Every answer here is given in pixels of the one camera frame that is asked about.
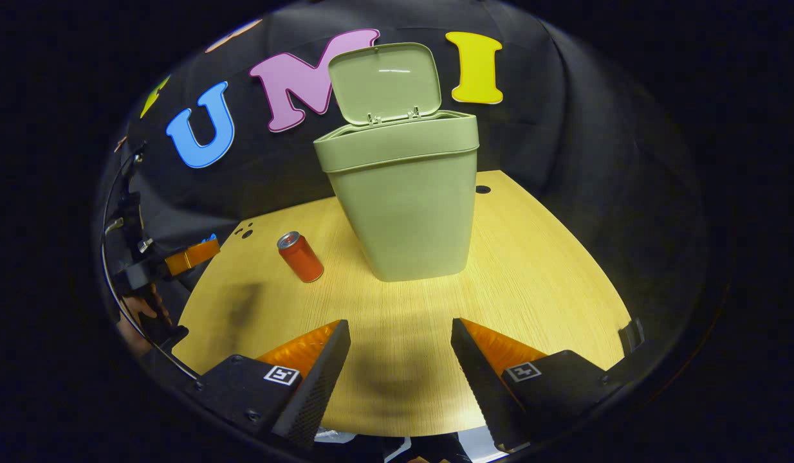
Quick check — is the red pop can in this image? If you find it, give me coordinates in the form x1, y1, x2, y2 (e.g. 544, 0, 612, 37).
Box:
277, 231, 325, 284

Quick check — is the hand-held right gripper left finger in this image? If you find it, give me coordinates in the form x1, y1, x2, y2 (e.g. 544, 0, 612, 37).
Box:
188, 320, 352, 449

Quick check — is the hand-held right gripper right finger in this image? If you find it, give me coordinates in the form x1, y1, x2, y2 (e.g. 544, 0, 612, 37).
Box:
450, 318, 632, 453

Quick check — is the green garbage bin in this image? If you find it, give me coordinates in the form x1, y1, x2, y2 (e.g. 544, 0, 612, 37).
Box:
313, 42, 480, 282

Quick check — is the black cable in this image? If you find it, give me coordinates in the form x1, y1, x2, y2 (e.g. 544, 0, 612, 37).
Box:
100, 145, 201, 381

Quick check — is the black backdrop cloth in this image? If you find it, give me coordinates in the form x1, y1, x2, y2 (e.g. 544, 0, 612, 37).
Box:
95, 0, 706, 348

